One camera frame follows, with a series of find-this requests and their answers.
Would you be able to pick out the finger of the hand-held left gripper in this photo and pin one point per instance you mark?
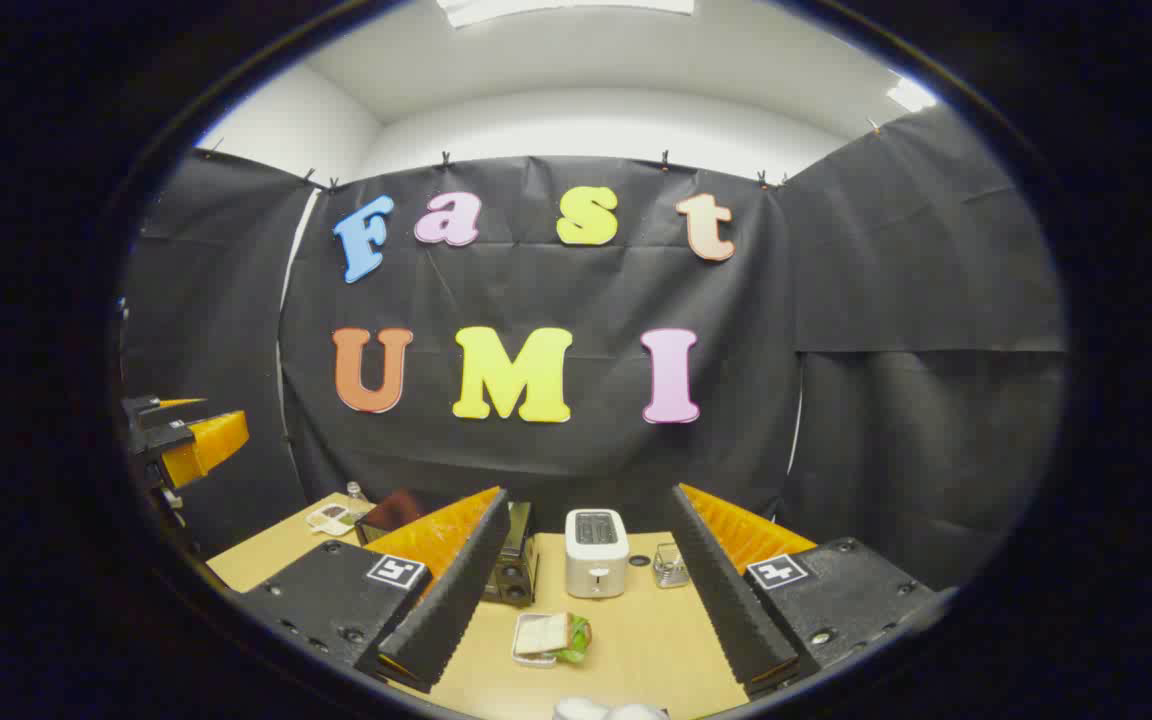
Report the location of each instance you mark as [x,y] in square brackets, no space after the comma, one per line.
[151,406]
[206,440]

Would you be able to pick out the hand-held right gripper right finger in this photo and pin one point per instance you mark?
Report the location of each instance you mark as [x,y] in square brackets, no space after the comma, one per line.
[726,600]

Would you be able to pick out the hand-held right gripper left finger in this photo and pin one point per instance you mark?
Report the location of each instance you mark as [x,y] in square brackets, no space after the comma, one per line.
[456,590]

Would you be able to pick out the black electric oven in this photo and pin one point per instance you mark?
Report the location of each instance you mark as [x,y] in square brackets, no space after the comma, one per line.
[511,570]

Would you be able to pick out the sandwich with green lettuce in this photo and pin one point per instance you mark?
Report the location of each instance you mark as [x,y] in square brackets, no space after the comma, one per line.
[546,632]

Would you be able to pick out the white plastic tray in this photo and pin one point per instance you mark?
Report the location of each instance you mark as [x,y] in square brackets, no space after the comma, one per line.
[528,660]

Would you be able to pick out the white toaster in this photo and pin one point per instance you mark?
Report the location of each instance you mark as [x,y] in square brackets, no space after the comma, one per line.
[596,565]

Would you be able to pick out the clear plastic bottle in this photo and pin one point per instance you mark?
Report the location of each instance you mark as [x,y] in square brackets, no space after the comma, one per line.
[356,492]

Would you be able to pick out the small printed packet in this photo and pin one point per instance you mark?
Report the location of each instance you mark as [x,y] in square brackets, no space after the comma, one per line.
[329,518]

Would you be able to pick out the black backdrop cloth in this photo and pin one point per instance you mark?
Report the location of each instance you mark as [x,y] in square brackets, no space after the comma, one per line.
[886,300]

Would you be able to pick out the ceiling light panel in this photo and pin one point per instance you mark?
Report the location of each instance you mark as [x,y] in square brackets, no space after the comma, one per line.
[556,8]
[911,95]

